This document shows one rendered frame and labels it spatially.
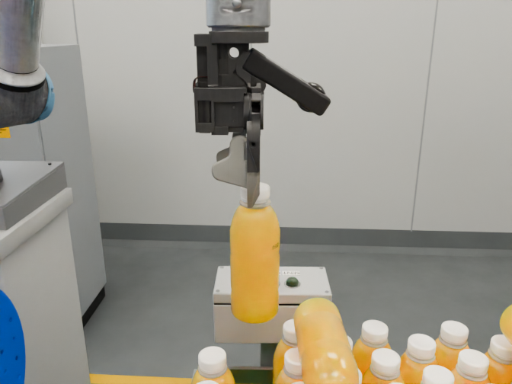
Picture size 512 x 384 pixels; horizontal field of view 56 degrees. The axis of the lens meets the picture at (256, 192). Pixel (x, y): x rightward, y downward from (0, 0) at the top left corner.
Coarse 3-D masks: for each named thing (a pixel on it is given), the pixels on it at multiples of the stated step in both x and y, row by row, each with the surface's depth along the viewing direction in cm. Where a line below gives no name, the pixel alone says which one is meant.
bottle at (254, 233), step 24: (240, 216) 62; (264, 216) 61; (240, 240) 62; (264, 240) 61; (240, 264) 63; (264, 264) 63; (240, 288) 64; (264, 288) 64; (240, 312) 65; (264, 312) 65
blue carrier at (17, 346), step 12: (0, 300) 64; (0, 312) 64; (12, 312) 68; (0, 324) 64; (12, 324) 68; (0, 336) 64; (12, 336) 68; (0, 348) 64; (12, 348) 68; (24, 348) 71; (0, 360) 65; (12, 360) 68; (24, 360) 71; (0, 372) 65; (12, 372) 68; (24, 372) 71
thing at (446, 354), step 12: (360, 336) 74; (360, 348) 73; (372, 348) 72; (444, 348) 72; (456, 348) 71; (468, 348) 73; (360, 360) 72; (408, 360) 70; (420, 360) 68; (432, 360) 68; (444, 360) 72; (456, 360) 71; (492, 360) 70; (504, 360) 68; (372, 372) 66; (408, 372) 69; (420, 372) 68; (456, 372) 67; (492, 372) 69; (504, 372) 68
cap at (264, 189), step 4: (260, 184) 63; (264, 184) 63; (240, 188) 62; (244, 188) 61; (260, 188) 62; (264, 188) 61; (268, 188) 62; (240, 192) 63; (244, 192) 61; (260, 192) 61; (264, 192) 61; (268, 192) 62; (244, 196) 61; (260, 196) 61; (264, 196) 61; (268, 196) 62; (244, 200) 62; (256, 200) 61; (260, 200) 61; (264, 200) 62
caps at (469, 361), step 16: (368, 320) 74; (368, 336) 72; (384, 336) 71; (416, 336) 71; (448, 336) 72; (464, 336) 71; (496, 336) 70; (384, 352) 67; (416, 352) 68; (432, 352) 68; (464, 352) 67; (480, 352) 67; (496, 352) 69; (384, 368) 65; (432, 368) 64; (464, 368) 65; (480, 368) 64
